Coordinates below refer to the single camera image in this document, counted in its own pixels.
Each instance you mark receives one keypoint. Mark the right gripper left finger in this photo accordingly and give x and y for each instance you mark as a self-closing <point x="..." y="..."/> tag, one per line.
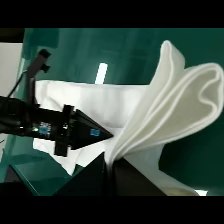
<point x="90" y="181"/>

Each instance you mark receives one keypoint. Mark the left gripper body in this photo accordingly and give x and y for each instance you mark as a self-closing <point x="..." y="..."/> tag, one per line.
<point x="43" y="125"/>

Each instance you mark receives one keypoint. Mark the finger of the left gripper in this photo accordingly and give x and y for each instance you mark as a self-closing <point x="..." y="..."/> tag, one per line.
<point x="88" y="130"/>

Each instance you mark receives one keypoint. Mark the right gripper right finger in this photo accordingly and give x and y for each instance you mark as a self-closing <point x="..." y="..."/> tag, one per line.
<point x="133" y="181"/>

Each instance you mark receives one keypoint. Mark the white shirt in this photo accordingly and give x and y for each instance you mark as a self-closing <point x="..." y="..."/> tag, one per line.
<point x="100" y="100"/>

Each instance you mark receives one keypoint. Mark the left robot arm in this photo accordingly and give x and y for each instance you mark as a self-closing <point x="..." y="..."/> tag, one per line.
<point x="10" y="115"/>

